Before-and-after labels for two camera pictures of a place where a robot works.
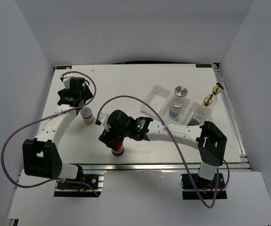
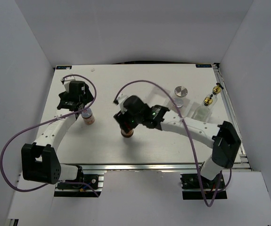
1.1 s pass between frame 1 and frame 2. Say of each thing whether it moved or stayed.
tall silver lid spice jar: stayed
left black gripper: stayed
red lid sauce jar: moved
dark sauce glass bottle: stayed
